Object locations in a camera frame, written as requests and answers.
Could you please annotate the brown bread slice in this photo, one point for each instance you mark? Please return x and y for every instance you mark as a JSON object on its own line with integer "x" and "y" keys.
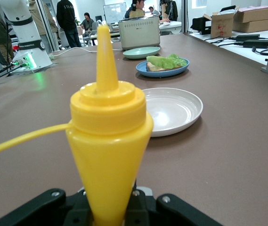
{"x": 155, "y": 68}

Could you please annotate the rack with dark clothes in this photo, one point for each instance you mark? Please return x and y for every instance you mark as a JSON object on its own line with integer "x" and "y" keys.
{"x": 171, "y": 9}

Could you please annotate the open cardboard box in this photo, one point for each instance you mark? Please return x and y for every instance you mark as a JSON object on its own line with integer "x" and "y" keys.
{"x": 221, "y": 26}

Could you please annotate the person in khaki vest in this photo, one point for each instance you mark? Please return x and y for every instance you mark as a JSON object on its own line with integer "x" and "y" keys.
{"x": 136, "y": 13}

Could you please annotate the pink foam sheet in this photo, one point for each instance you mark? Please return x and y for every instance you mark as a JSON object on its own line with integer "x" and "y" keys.
{"x": 254, "y": 9}

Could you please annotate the small closed cardboard box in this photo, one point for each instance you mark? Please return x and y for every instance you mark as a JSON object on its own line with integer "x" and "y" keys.
{"x": 251, "y": 16}

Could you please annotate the light green plate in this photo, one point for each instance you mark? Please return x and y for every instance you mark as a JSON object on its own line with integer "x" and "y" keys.
{"x": 140, "y": 53}

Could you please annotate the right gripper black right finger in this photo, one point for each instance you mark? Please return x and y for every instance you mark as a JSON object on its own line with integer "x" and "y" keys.
{"x": 171, "y": 212}

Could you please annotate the person in tan jacket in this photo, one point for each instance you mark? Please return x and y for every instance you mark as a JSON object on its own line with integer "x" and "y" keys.
{"x": 50, "y": 23}

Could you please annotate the grey office chair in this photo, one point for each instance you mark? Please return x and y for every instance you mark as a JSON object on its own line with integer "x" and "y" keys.
{"x": 92, "y": 33}

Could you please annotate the person in black hoodie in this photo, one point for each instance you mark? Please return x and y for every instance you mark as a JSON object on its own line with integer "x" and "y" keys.
{"x": 67, "y": 14}

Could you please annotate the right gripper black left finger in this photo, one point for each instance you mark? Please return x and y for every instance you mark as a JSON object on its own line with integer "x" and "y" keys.
{"x": 44, "y": 207}

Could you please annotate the grey door frame post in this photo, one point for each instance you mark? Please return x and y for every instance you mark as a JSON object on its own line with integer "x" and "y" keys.
{"x": 53, "y": 35}

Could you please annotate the green lettuce leaf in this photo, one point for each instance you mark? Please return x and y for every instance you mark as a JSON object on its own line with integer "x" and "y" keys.
{"x": 166, "y": 61}

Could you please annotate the whiteboard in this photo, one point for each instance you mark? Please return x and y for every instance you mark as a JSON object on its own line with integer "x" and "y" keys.
{"x": 113, "y": 13}

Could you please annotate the black power adapter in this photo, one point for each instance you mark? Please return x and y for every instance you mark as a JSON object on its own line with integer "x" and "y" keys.
{"x": 257, "y": 43}
{"x": 248, "y": 37}

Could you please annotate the yellow squeeze bottle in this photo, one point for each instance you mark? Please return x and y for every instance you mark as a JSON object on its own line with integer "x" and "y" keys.
{"x": 110, "y": 146}

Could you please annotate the black equipment case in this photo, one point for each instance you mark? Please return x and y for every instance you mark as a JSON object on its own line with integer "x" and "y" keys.
{"x": 199, "y": 24}

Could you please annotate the cream white plate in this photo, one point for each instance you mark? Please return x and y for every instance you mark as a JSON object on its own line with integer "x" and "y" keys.
{"x": 176, "y": 110}

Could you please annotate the white desk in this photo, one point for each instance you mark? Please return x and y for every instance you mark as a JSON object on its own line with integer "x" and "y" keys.
{"x": 171, "y": 26}

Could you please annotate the seated person in dark clothes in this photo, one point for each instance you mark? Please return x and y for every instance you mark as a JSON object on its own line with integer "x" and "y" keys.
{"x": 87, "y": 23}

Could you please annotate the seated person at desk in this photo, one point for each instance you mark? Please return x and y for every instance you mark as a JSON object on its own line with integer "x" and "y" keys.
{"x": 153, "y": 11}

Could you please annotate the blue plate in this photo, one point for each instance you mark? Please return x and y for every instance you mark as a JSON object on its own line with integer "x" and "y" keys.
{"x": 162, "y": 73}

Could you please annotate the beige steel toaster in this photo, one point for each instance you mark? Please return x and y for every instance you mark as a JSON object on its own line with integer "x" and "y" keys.
{"x": 139, "y": 33}

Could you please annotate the long closed cardboard box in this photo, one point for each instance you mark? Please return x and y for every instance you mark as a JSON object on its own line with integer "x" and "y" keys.
{"x": 254, "y": 26}

